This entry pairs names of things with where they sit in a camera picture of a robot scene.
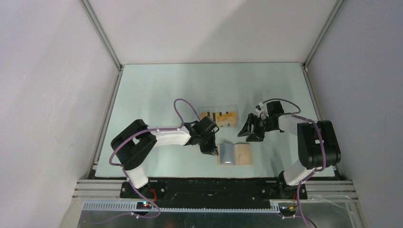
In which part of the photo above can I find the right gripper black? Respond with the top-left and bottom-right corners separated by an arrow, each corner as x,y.
238,113 -> 275,142

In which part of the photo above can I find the clear plastic card box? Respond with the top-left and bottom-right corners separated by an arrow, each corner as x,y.
198,104 -> 239,127

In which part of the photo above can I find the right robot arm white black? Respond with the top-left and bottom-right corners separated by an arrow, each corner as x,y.
238,98 -> 341,199

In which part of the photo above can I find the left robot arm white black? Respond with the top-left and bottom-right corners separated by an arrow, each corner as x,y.
109,116 -> 220,198

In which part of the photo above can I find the orange credit cards stack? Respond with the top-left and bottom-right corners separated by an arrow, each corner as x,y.
200,111 -> 238,127

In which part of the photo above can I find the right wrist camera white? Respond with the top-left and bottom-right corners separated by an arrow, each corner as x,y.
256,102 -> 268,120

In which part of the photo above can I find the right aluminium frame post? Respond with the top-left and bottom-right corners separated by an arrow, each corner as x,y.
302,0 -> 345,73

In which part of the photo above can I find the aluminium frame post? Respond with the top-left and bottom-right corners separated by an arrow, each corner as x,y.
79,0 -> 123,71
302,0 -> 345,73

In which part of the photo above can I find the grey slotted cable duct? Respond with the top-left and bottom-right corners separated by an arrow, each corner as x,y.
82,200 -> 280,213

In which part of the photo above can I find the aluminium front frame rail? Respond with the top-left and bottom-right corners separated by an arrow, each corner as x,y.
73,180 -> 358,202

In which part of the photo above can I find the left aluminium frame post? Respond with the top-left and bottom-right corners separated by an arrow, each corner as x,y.
79,0 -> 123,71

